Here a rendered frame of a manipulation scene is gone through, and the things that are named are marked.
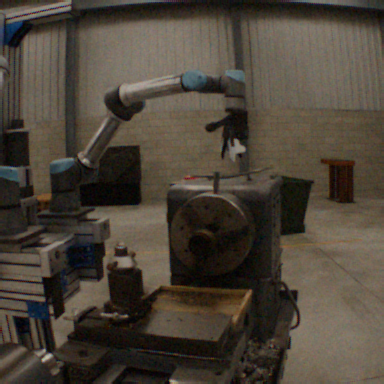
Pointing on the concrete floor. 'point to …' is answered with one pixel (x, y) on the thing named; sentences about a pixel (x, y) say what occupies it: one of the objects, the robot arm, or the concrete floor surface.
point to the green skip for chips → (293, 204)
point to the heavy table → (340, 179)
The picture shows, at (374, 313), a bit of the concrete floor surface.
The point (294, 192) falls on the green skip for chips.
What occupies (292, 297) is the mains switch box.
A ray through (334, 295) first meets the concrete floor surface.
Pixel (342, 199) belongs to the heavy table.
